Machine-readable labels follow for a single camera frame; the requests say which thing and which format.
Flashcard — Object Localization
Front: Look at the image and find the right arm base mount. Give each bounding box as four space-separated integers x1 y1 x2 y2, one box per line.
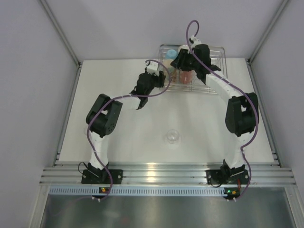
206 170 231 188

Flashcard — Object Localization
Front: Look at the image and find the white floral mug orange inside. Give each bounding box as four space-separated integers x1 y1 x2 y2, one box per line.
178 45 189 52

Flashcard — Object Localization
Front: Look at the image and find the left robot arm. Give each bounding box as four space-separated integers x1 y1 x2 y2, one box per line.
85 71 165 183

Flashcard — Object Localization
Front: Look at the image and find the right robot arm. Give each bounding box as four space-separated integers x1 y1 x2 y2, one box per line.
171 44 259 183

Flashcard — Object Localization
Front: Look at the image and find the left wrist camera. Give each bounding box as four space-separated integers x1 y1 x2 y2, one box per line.
145 60 159 76

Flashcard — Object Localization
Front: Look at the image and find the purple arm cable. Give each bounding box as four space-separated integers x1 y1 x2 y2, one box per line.
185 20 259 198
86 59 173 202

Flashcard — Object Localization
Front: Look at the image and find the aluminium mounting rail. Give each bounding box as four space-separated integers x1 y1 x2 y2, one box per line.
39 162 296 187

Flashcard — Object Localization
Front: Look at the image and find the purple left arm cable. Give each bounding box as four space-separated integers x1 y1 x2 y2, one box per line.
86 59 173 202

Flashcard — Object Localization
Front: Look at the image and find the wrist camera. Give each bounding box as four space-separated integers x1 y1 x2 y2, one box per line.
189 35 202 48
145 60 159 76

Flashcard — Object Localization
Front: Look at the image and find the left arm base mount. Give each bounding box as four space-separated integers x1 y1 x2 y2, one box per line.
81 167 123 184

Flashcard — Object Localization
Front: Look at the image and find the metal wire dish rack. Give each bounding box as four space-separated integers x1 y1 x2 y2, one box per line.
159 44 228 94

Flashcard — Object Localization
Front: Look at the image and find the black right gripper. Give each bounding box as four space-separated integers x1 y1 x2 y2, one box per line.
171 49 200 72

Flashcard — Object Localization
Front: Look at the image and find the beige coral pattern mug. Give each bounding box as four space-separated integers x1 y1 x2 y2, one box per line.
163 59 177 83

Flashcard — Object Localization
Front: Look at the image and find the perforated cable duct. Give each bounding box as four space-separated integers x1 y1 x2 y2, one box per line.
49 186 231 197

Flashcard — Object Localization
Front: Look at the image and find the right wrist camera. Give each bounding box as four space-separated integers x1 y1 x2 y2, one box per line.
189 35 202 48

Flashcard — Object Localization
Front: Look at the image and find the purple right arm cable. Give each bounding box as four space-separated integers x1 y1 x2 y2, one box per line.
185 20 259 198

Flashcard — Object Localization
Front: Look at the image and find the pink ghost pattern mug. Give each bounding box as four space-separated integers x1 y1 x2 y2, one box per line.
179 70 196 85

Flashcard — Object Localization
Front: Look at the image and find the light blue mug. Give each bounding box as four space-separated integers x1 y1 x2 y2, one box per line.
165 49 178 60

